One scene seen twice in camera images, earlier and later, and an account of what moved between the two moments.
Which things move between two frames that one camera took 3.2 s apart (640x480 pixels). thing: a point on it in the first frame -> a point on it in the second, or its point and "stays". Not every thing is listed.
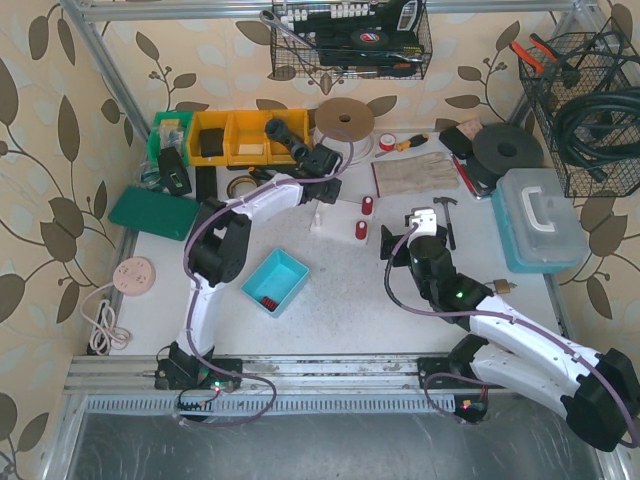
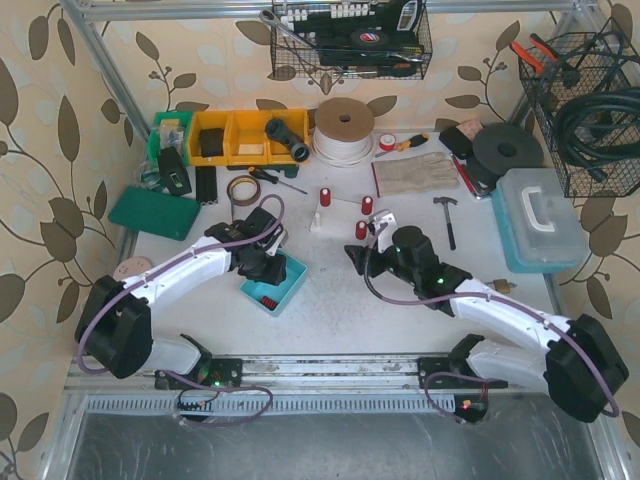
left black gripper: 304,154 -> 270,267
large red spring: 361,230 stays
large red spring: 367,205 stays
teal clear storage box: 538,225 stays
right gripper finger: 388,240 -> 357,252
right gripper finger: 386,248 -> 365,265
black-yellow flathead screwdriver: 260,173 stays
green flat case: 156,212 stays
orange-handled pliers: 538,63 stays
